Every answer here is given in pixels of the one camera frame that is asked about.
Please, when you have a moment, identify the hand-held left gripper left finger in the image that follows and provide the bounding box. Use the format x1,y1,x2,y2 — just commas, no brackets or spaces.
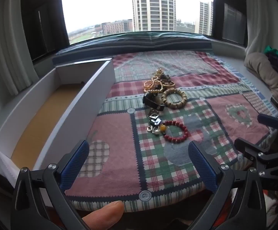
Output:
14,139,91,230

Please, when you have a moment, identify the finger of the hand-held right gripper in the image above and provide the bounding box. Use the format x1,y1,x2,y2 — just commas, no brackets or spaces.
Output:
257,113,278,130
234,138,278,185

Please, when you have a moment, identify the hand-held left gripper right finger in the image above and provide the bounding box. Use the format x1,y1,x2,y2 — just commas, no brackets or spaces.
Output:
188,141,266,230

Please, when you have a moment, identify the red bead bracelet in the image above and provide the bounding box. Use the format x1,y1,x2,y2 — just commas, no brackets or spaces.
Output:
159,120,189,143

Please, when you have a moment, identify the white cardboard box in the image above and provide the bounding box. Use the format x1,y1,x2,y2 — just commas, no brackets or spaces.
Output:
0,58,116,190

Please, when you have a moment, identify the silver metal charm bracelet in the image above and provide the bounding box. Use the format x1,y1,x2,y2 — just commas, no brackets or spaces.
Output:
147,109,165,136

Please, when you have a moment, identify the tan wooden bead bracelet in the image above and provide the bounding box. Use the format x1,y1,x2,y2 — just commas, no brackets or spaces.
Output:
161,88,188,110

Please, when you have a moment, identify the dark strap wristwatch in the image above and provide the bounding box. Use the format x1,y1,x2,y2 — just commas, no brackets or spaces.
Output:
142,93,165,112

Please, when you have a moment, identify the amber bead bracelet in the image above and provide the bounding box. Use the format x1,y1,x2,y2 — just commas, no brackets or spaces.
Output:
144,78,163,92

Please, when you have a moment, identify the person's left hand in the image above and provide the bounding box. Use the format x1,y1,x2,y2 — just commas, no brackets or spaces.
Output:
81,201,124,230

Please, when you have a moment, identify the plaid patchwork blanket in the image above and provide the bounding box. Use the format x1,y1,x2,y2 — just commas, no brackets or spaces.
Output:
63,50,277,212

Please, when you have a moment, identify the pile of clothes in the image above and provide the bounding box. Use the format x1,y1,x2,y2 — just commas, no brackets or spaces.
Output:
244,52,278,102

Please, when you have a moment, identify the green cloth item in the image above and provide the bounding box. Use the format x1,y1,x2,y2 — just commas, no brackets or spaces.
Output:
263,45,278,63

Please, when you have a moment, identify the white pleated curtain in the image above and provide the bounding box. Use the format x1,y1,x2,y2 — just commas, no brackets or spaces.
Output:
245,0,278,61
0,0,39,96

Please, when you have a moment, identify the dark side window panel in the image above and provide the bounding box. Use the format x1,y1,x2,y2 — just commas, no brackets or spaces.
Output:
211,0,249,48
21,0,70,61

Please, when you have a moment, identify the slim apartment tower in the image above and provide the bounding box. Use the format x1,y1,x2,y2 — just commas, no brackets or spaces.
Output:
195,1,214,36

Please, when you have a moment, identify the blue folded cushion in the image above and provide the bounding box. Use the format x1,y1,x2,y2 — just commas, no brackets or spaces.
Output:
53,31,213,61

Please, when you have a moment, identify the low red brick building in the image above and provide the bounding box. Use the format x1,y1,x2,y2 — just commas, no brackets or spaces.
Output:
102,20,133,35

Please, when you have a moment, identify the tall apartment tower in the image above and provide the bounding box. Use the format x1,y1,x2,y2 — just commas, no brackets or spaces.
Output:
132,0,177,32

